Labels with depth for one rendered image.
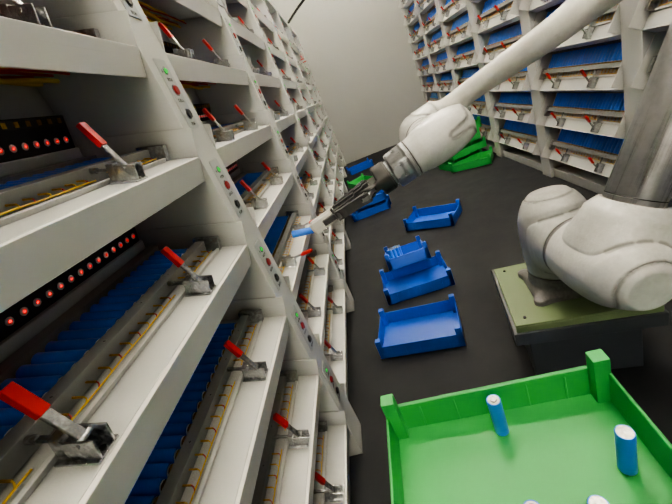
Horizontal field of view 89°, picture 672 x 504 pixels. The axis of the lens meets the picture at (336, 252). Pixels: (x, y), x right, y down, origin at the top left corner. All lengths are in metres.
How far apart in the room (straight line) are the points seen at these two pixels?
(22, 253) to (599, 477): 0.62
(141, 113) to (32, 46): 0.24
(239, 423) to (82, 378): 0.24
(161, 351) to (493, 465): 0.44
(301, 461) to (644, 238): 0.74
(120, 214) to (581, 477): 0.62
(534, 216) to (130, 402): 0.88
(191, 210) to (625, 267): 0.80
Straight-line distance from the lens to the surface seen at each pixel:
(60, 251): 0.41
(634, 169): 0.83
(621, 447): 0.52
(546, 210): 0.96
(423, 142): 0.81
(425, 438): 0.60
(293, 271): 0.98
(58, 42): 0.57
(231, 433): 0.60
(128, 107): 0.74
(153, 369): 0.46
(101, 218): 0.45
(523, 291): 1.12
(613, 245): 0.81
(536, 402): 0.61
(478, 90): 0.99
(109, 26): 0.74
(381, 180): 0.82
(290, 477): 0.75
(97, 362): 0.48
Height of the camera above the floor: 0.88
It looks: 23 degrees down
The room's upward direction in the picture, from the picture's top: 24 degrees counter-clockwise
